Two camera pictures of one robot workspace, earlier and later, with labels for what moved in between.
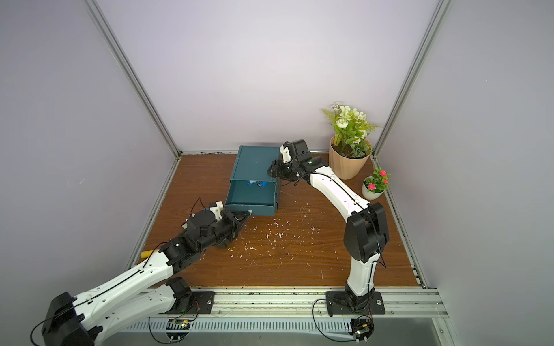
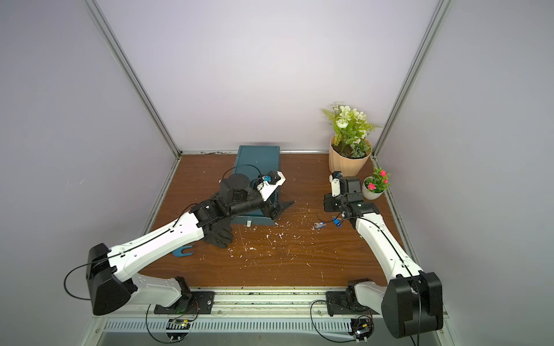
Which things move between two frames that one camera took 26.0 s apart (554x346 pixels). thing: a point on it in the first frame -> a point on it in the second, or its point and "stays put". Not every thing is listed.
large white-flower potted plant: (350, 147) stays put
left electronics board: (177, 324) stays put
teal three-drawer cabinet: (250, 170) stays put
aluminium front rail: (399, 303) stays put
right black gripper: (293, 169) -> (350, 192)
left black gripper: (231, 220) -> (277, 210)
